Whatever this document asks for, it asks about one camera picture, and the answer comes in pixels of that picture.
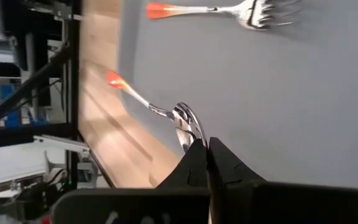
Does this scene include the metal spoon with orange handle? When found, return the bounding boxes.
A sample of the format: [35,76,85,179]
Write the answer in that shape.
[106,70,208,154]

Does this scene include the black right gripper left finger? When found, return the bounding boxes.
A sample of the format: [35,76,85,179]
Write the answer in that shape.
[155,138,210,189]

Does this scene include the metal fork with orange handle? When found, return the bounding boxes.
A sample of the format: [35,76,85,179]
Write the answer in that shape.
[145,0,303,31]

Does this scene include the grey plastic tray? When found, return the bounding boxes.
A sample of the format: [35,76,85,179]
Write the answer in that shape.
[118,0,358,190]

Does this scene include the white board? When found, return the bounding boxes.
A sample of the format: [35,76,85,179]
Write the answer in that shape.
[0,134,91,189]

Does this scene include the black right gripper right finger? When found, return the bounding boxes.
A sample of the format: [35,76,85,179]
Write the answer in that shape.
[208,136,266,224]

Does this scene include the blue storage bins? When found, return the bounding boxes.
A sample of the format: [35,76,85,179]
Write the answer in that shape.
[0,83,23,129]

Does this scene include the black aluminium table frame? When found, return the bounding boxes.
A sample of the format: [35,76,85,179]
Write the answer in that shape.
[0,0,117,189]

